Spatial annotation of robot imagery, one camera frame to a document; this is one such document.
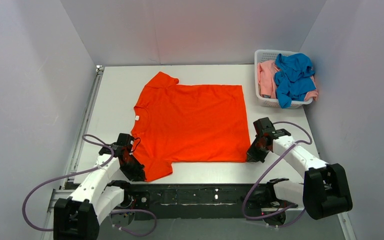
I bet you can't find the orange t shirt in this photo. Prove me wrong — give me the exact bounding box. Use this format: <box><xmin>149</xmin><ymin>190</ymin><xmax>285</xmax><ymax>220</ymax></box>
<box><xmin>131</xmin><ymin>72</ymin><xmax>251</xmax><ymax>182</ymax></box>

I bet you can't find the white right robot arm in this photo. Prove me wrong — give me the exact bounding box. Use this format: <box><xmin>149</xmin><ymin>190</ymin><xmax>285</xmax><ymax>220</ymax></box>
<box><xmin>246</xmin><ymin>135</ymin><xmax>353</xmax><ymax>220</ymax></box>

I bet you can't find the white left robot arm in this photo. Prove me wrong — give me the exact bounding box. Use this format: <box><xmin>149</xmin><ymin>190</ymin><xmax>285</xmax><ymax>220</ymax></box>
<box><xmin>53</xmin><ymin>146</ymin><xmax>145</xmax><ymax>240</ymax></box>

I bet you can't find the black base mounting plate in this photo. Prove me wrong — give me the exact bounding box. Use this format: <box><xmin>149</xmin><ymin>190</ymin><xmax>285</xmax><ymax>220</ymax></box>
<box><xmin>99</xmin><ymin>183</ymin><xmax>309</xmax><ymax>221</ymax></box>

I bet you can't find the blue t shirt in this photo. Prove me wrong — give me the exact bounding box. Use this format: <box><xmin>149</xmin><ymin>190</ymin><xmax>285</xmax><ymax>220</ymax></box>
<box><xmin>274</xmin><ymin>53</ymin><xmax>319</xmax><ymax>109</ymax></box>

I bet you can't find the pink t shirt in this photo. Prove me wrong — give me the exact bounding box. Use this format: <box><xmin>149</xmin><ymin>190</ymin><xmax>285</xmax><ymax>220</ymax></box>
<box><xmin>257</xmin><ymin>59</ymin><xmax>319</xmax><ymax>102</ymax></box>

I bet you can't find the white plastic laundry basket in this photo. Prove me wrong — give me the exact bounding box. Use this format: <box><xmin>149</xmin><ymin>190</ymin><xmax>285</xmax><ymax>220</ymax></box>
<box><xmin>254</xmin><ymin>49</ymin><xmax>319</xmax><ymax>109</ymax></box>

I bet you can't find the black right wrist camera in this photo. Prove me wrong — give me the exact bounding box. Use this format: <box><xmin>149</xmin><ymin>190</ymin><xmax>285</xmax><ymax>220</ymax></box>
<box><xmin>253</xmin><ymin>117</ymin><xmax>291</xmax><ymax>139</ymax></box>

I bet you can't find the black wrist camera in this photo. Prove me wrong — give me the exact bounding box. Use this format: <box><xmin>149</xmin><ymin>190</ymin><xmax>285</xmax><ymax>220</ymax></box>
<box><xmin>253</xmin><ymin>117</ymin><xmax>291</xmax><ymax>139</ymax></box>
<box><xmin>115</xmin><ymin>133</ymin><xmax>142</xmax><ymax>153</ymax></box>

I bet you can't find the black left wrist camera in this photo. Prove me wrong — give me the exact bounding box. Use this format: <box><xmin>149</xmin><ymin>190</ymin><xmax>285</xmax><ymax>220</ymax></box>
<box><xmin>115</xmin><ymin>133</ymin><xmax>142</xmax><ymax>153</ymax></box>

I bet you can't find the aluminium frame rail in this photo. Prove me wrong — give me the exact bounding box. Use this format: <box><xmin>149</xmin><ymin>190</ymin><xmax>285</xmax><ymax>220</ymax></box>
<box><xmin>44</xmin><ymin>65</ymin><xmax>105</xmax><ymax>228</ymax></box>

